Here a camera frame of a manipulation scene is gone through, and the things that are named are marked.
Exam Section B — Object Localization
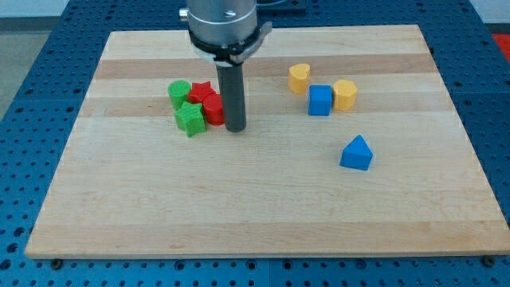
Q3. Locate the blue cube block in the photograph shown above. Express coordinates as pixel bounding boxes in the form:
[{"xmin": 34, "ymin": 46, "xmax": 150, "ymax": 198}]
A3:
[{"xmin": 308, "ymin": 85, "xmax": 332, "ymax": 116}]

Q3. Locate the blue triangle block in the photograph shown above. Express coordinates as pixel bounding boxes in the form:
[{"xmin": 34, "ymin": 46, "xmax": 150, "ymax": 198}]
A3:
[{"xmin": 339, "ymin": 135, "xmax": 374, "ymax": 171}]

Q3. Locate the red cylinder block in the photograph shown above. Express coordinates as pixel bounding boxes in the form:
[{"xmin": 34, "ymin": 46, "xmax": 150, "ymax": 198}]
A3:
[{"xmin": 202, "ymin": 93, "xmax": 225, "ymax": 126}]

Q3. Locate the green star block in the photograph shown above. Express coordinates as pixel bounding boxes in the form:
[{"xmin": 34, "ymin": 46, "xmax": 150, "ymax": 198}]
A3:
[{"xmin": 175, "ymin": 101, "xmax": 206, "ymax": 137}]

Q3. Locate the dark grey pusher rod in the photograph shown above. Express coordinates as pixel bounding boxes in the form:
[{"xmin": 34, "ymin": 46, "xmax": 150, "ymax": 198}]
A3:
[{"xmin": 216, "ymin": 65, "xmax": 246, "ymax": 132}]

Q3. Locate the red star block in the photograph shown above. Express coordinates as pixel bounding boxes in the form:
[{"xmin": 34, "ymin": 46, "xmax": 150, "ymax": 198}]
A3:
[{"xmin": 187, "ymin": 81, "xmax": 216, "ymax": 104}]

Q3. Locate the yellow heart block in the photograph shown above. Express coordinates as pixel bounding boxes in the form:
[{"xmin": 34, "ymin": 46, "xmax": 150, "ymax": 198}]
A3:
[{"xmin": 288, "ymin": 63, "xmax": 311, "ymax": 95}]

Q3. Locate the green cylinder block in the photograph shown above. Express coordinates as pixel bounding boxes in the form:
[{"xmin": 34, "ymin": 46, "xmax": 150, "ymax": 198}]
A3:
[{"xmin": 167, "ymin": 80, "xmax": 191, "ymax": 110}]

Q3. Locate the wooden board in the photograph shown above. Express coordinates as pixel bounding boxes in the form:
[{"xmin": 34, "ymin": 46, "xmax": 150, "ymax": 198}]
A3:
[{"xmin": 25, "ymin": 25, "xmax": 509, "ymax": 259}]

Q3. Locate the yellow hexagon block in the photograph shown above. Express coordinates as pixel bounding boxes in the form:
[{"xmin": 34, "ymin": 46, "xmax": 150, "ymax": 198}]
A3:
[{"xmin": 332, "ymin": 80, "xmax": 358, "ymax": 111}]

